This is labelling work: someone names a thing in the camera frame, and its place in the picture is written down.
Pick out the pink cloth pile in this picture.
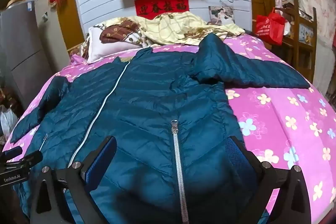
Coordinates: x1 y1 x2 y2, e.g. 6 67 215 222
275 0 295 15

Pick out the red wall banner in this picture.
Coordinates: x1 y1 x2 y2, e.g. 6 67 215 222
134 0 189 14

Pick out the teal quilted jacket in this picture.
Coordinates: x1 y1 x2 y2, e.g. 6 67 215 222
10 34 311 224

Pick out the photo poster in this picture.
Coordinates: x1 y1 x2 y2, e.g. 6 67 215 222
208 6 235 25

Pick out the red shopping bag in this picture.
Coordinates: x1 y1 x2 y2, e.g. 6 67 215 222
255 7 286 46

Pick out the pink floral bed sheet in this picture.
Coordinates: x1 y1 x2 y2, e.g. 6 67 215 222
2 35 336 224

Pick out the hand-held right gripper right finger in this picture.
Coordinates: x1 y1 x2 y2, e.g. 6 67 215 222
225 135 319 224

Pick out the yellow and brown floral quilt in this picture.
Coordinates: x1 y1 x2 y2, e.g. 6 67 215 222
99 11 246 46

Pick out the white pillow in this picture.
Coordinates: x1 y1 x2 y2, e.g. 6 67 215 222
87 26 153 64

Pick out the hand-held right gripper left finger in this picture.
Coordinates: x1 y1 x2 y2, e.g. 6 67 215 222
31 135 118 224

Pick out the wooden shelf rack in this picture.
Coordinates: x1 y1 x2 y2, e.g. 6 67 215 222
252 0 319 83

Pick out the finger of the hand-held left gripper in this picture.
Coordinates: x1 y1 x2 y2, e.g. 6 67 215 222
0 147 23 162
4 151 43 168

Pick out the white plastic bag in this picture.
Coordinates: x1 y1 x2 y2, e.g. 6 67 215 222
0 105 18 136

